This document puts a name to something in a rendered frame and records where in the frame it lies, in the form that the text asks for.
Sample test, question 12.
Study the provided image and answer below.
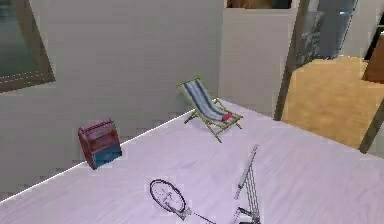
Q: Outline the striped folding deck chair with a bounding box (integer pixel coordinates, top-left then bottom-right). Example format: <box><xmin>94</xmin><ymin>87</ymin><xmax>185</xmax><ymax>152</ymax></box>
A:
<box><xmin>176</xmin><ymin>77</ymin><xmax>244</xmax><ymax>144</ymax></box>

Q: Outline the red and blue cabinet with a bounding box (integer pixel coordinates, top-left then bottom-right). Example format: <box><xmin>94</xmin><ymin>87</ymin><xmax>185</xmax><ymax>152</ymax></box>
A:
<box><xmin>77</xmin><ymin>117</ymin><xmax>123</xmax><ymax>170</ymax></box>

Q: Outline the dark framed window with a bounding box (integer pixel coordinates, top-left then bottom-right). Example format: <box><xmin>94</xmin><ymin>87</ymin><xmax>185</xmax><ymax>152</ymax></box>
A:
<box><xmin>0</xmin><ymin>0</ymin><xmax>56</xmax><ymax>94</ymax></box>

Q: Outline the brown wooden furniture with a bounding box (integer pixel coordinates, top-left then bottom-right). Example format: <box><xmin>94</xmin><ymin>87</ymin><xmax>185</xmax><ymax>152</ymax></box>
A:
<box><xmin>362</xmin><ymin>42</ymin><xmax>384</xmax><ymax>84</ymax></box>

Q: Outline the black wire-frame bicycle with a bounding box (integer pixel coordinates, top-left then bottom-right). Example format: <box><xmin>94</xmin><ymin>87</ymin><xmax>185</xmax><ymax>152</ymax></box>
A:
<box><xmin>148</xmin><ymin>144</ymin><xmax>263</xmax><ymax>224</ymax></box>

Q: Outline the brown framed wall picture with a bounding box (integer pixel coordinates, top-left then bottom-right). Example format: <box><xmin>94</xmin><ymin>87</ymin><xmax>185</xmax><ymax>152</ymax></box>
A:
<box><xmin>226</xmin><ymin>0</ymin><xmax>293</xmax><ymax>10</ymax></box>

